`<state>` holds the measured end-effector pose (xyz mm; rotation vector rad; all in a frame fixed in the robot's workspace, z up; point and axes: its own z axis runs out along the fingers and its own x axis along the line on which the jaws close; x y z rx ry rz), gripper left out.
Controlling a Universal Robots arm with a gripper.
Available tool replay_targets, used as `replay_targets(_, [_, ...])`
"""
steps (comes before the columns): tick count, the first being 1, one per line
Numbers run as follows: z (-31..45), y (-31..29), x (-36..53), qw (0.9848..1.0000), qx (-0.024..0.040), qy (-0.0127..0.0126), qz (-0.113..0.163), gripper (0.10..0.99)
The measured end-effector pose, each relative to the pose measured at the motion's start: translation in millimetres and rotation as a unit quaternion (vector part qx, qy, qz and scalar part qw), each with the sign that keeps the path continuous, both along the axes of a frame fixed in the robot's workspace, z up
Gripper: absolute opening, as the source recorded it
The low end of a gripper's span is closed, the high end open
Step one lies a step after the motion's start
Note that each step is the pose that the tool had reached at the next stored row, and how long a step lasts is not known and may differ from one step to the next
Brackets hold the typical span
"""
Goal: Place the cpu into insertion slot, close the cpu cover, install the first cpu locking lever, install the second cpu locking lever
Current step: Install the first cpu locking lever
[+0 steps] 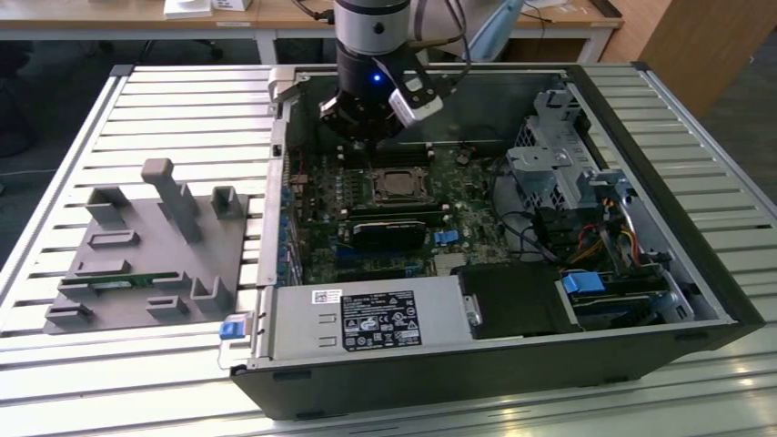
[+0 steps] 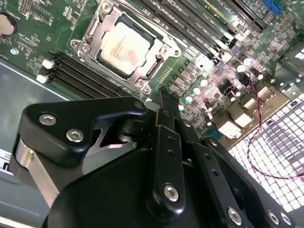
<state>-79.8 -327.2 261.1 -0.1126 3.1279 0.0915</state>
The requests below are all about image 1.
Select CPU socket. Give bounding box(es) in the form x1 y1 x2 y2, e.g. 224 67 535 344
363 166 438 207

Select installed RAM stick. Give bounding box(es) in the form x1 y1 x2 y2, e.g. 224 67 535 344
348 204 444 221

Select black graphics card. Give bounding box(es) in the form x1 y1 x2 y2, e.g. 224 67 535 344
347 218 428 252

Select pale blue teach pendant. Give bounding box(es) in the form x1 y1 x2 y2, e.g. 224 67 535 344
471 0 526 60

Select green motherboard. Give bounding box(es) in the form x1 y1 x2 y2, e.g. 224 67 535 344
283 144 527 286

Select silver metal drive cage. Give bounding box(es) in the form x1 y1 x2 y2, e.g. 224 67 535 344
503 88 639 219

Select small silver heatsink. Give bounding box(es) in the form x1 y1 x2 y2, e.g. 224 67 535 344
434 252 468 275

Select plain white box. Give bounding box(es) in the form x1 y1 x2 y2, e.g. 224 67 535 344
162 0 215 21

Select silver power supply unit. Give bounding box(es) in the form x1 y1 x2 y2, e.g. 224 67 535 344
266 274 480 361

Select black plastic shroud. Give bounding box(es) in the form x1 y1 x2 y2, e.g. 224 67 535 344
454 262 586 341

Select wooden desk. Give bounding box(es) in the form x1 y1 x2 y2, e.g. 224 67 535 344
0 0 626 65

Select grey parts rack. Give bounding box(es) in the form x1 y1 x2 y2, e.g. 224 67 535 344
43 157 254 337

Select green RAM stick with label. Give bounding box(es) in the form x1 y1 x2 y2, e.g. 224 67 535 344
62 270 184 290

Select blue disk carrier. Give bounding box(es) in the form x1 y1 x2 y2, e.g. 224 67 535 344
556 269 670 329

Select wooden cabinet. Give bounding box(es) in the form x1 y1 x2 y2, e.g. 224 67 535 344
599 0 777 118

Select black open PC case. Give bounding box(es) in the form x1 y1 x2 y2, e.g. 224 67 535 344
227 61 768 422

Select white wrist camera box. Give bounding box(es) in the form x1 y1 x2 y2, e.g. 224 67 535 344
388 75 446 127

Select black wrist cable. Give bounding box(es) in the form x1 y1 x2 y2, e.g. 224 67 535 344
443 0 475 90

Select yellow red power wires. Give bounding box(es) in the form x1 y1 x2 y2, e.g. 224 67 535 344
570 195 646 269

